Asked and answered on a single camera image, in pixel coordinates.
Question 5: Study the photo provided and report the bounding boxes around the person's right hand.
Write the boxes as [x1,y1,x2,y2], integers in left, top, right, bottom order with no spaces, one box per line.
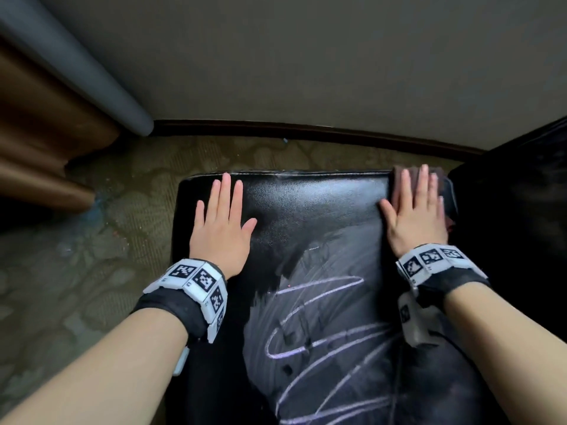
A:
[379,164,449,258]

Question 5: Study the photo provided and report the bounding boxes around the person's left hand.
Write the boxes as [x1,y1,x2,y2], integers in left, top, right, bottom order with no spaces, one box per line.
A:
[189,173,259,280]

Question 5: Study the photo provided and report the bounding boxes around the dark wooden baseboard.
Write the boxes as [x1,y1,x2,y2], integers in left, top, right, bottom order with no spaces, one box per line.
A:
[152,120,486,156]

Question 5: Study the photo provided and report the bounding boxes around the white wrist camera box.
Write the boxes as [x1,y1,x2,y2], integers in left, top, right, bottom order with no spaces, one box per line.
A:
[397,290,444,348]
[172,347,190,377]

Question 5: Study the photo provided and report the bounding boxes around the person's right forearm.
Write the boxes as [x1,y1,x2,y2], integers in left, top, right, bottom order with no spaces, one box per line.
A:
[442,282,567,425]

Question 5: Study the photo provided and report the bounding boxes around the person's left forearm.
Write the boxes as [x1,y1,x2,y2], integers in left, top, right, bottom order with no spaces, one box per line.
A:
[0,307,189,425]

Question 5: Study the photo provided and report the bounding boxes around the black leather chair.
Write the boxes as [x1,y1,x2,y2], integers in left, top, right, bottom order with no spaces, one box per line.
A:
[166,117,567,425]

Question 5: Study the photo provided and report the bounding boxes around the grey curtain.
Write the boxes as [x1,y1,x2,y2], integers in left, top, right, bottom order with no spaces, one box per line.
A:
[0,0,155,137]

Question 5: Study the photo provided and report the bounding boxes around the brown cleaning cloth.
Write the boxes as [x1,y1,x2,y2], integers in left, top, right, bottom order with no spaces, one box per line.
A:
[391,165,457,231]

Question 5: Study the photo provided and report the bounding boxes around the beige curtain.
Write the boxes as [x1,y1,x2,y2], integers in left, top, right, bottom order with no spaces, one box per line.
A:
[0,37,120,213]

